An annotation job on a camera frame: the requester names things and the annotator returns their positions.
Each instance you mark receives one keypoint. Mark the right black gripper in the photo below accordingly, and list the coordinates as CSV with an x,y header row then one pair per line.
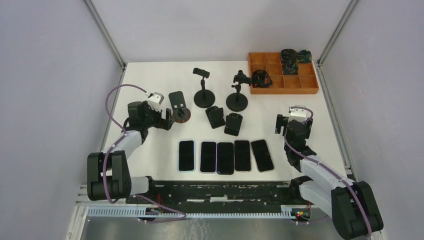
x,y
281,121

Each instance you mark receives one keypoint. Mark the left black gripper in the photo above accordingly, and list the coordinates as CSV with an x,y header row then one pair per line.
x,y
165,124

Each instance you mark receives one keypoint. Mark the brown base phone stand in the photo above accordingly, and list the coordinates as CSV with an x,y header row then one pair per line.
x,y
180,113

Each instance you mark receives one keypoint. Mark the blue case phone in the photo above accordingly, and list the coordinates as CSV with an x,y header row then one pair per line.
x,y
186,156

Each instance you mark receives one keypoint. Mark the black phone stand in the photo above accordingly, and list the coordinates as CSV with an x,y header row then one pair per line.
x,y
215,116
233,123

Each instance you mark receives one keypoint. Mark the lilac case phone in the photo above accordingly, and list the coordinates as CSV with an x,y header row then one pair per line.
x,y
208,157

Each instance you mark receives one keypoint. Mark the black case phone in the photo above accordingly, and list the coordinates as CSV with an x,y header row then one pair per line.
x,y
225,158

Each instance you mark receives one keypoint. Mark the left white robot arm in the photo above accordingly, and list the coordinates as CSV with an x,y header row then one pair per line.
x,y
108,175

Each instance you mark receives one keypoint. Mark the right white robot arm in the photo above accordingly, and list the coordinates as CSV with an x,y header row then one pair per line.
x,y
351,205

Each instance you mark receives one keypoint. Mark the orange compartment tray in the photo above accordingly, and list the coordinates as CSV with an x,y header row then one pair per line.
x,y
305,82

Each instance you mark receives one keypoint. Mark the black rolled item in tray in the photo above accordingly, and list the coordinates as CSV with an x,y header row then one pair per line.
x,y
261,79

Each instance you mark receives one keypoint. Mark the green rolled item middle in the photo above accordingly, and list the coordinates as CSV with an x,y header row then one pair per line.
x,y
290,68

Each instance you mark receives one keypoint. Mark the dark rolled item top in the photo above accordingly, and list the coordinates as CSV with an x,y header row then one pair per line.
x,y
288,55

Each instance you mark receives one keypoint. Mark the green rolled item corner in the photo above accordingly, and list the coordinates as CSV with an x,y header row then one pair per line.
x,y
304,57

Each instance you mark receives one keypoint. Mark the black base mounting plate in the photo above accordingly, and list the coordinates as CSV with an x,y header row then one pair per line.
x,y
224,197

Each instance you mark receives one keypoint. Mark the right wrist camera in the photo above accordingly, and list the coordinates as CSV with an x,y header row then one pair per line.
x,y
300,114

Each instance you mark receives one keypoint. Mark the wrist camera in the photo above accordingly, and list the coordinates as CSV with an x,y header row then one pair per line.
x,y
300,114
155,100

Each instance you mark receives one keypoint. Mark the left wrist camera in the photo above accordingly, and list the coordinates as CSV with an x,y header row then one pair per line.
x,y
155,100

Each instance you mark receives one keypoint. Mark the white cable duct rail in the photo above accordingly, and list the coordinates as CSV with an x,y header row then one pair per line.
x,y
145,212

